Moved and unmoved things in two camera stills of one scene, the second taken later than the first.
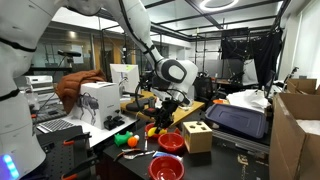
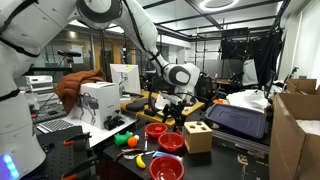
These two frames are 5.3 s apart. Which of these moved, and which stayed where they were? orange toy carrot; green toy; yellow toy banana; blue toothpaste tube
Moved: yellow toy banana
Stayed: orange toy carrot; blue toothpaste tube; green toy
